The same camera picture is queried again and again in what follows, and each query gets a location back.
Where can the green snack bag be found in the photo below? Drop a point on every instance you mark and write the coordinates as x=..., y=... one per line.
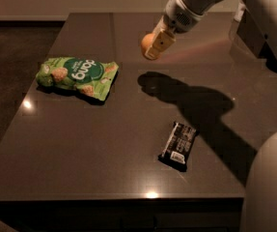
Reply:
x=88, y=77

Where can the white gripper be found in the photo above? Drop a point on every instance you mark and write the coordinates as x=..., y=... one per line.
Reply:
x=179, y=17

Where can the black snack bar wrapper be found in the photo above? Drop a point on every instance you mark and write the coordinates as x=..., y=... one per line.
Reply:
x=178, y=146

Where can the orange fruit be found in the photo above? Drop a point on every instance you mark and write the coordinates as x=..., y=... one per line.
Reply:
x=148, y=51

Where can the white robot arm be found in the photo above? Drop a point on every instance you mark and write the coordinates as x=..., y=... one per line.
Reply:
x=259, y=210

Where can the black box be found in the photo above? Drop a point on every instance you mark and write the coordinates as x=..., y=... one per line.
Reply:
x=251, y=35

